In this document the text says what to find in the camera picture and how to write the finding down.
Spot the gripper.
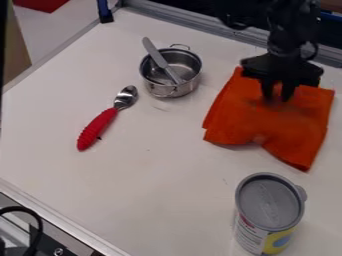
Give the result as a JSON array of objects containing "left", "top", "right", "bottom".
[{"left": 239, "top": 50, "right": 325, "bottom": 103}]

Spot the orange cloth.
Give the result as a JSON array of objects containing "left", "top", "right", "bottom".
[{"left": 201, "top": 66, "right": 337, "bottom": 173}]

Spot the silver pot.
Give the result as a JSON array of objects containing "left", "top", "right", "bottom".
[{"left": 137, "top": 43, "right": 205, "bottom": 99}]

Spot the silver knife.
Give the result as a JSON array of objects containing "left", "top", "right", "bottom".
[{"left": 140, "top": 36, "right": 185, "bottom": 86}]

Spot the silver can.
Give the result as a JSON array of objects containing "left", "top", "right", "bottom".
[{"left": 231, "top": 171, "right": 309, "bottom": 256}]

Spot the red-handled silver spoon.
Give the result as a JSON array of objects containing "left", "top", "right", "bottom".
[{"left": 76, "top": 85, "right": 139, "bottom": 152}]

